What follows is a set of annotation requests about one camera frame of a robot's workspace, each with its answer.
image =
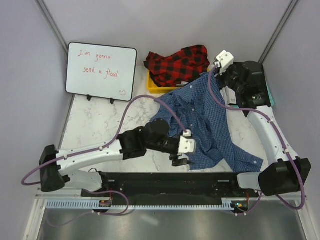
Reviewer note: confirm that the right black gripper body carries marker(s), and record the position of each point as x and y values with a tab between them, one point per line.
230	78

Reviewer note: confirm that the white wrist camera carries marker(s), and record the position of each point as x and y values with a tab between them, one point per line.
223	61
187	144

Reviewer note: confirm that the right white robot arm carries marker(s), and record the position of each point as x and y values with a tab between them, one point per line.
286	171

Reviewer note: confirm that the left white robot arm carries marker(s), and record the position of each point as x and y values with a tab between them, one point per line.
64	168

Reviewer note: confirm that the blue checkered long sleeve shirt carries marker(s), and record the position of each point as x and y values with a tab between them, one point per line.
198	111

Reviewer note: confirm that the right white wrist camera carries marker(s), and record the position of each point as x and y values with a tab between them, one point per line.
223	61

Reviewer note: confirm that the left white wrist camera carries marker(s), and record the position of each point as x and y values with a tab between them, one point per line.
187	144

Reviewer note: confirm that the yellow plastic bin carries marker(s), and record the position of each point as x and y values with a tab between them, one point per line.
152	86

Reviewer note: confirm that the black notebook stack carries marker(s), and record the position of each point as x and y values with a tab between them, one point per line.
254	93

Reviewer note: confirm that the white slotted cable duct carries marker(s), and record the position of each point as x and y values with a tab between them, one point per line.
96	204

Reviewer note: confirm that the white dry-erase board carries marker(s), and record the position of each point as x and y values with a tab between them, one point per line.
101	71

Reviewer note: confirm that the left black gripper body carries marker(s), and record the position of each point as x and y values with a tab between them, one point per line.
168	146

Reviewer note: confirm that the red black plaid shirt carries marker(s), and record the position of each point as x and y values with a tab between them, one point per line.
192	56

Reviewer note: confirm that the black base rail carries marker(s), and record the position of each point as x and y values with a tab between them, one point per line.
171	188

